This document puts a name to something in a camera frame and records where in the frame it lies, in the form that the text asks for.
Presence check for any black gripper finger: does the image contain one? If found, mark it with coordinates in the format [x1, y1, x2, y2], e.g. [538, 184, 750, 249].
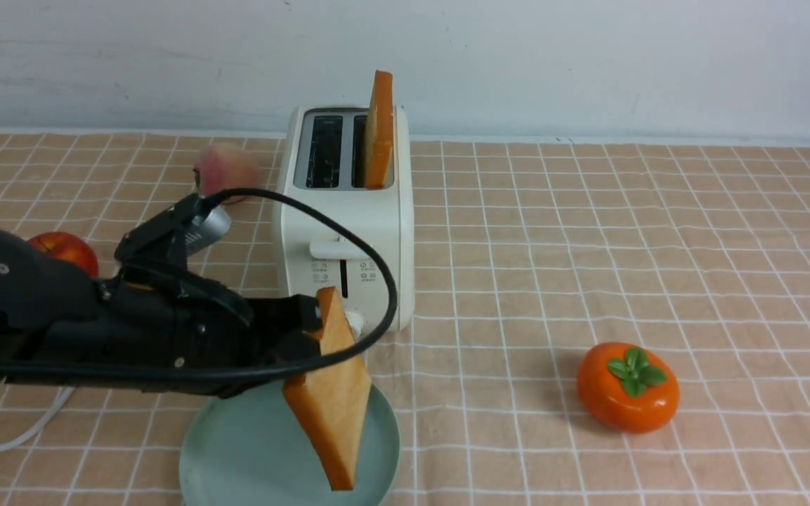
[254, 330, 328, 380]

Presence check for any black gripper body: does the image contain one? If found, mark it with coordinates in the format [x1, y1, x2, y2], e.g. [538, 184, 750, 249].
[96, 278, 262, 371]

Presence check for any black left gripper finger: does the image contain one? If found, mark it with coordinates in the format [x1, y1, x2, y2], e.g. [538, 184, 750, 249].
[257, 294, 323, 336]

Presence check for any toast slice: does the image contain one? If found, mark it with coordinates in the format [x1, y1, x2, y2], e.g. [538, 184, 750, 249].
[364, 70, 395, 190]
[282, 286, 372, 492]

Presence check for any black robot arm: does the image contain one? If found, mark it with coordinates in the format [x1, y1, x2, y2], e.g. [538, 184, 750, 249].
[0, 230, 323, 399]

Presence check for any white two-slot toaster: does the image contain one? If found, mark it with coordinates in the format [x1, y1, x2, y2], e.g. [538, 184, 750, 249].
[271, 106, 415, 332]

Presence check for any light blue round plate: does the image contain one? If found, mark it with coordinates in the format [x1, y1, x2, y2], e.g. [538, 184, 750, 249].
[178, 382, 401, 505]

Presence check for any red apple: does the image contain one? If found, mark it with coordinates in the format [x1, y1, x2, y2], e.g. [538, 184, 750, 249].
[27, 231, 99, 278]

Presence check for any pink peach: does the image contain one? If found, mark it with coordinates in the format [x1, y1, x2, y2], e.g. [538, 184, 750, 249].
[193, 142, 263, 196]

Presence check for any orange persimmon with green leaves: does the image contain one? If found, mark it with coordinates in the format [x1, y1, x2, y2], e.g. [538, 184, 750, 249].
[576, 342, 679, 434]

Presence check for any orange checkered tablecloth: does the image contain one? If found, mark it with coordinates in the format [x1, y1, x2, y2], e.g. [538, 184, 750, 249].
[0, 134, 810, 505]

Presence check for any white toaster power cord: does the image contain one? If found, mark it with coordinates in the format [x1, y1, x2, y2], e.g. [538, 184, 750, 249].
[0, 385, 77, 453]

